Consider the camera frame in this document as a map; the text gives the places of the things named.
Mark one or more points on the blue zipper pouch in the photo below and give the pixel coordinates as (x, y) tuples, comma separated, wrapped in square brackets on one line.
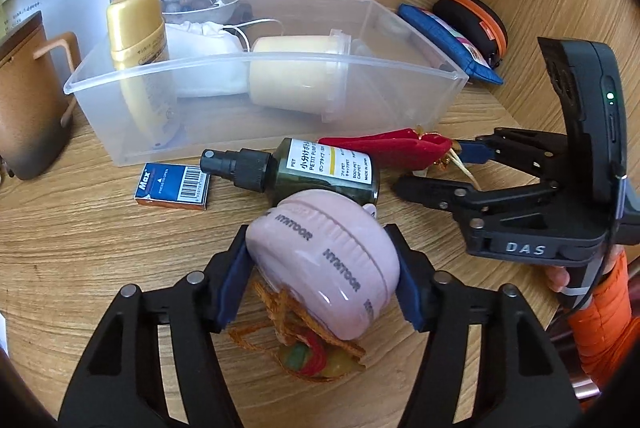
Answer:
[(453, 44)]

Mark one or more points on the gold tube bottle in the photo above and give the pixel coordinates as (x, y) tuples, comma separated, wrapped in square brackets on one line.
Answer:
[(137, 33)]

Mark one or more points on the brown mug with lid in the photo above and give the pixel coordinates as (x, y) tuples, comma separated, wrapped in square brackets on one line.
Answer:
[(36, 116)]

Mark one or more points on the cream plastic jar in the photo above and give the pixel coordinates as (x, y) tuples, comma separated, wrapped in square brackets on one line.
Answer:
[(311, 86)]

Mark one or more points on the pink round case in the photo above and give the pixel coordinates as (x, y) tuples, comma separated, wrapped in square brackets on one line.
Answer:
[(331, 254)]

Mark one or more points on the clear plastic storage bin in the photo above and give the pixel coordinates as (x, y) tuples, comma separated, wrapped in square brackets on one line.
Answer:
[(397, 78)]

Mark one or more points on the blue staples box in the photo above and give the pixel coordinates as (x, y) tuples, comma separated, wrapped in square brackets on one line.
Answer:
[(172, 185)]

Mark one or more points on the clear bowl of beads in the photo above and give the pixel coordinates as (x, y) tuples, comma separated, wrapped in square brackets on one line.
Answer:
[(198, 11)]

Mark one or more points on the green spray bottle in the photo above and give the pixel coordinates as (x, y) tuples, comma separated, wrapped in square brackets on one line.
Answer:
[(297, 165)]

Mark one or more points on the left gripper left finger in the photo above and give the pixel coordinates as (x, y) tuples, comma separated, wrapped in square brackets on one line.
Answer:
[(151, 362)]

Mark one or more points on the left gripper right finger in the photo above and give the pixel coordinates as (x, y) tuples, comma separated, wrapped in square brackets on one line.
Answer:
[(487, 361)]

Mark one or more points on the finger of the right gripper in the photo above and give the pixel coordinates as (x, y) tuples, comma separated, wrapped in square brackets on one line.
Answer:
[(537, 153), (525, 206)]

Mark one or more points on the black orange round case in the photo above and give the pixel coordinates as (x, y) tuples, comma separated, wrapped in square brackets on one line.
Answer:
[(477, 22)]

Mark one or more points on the white drawstring pouch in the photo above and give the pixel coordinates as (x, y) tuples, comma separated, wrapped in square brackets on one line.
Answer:
[(211, 48)]

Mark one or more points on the person right hand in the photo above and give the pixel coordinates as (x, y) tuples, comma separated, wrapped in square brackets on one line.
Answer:
[(615, 270)]

